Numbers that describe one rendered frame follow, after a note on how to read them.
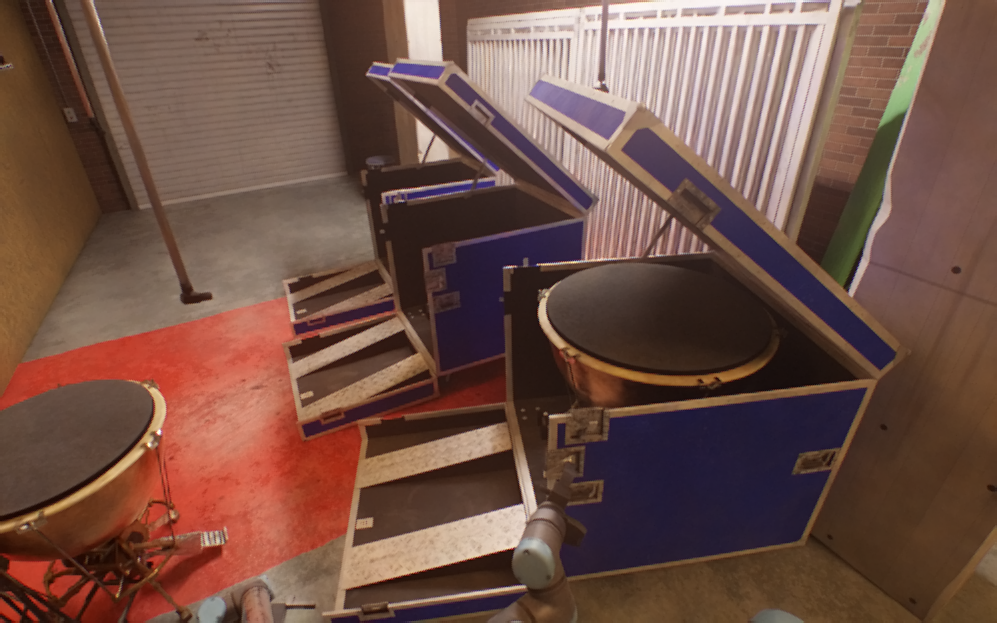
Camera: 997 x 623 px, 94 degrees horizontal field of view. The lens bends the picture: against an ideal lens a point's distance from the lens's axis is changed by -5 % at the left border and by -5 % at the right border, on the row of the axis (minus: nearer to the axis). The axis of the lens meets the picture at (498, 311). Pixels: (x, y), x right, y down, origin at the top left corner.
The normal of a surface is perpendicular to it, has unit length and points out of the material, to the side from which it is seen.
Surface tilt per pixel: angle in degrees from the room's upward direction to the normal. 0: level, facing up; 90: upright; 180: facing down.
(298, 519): 0
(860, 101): 90
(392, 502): 2
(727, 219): 90
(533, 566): 66
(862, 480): 90
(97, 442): 0
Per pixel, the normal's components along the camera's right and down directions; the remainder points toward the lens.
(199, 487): -0.03, -0.87
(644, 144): 0.12, 0.48
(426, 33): 0.49, 0.42
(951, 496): -0.87, 0.26
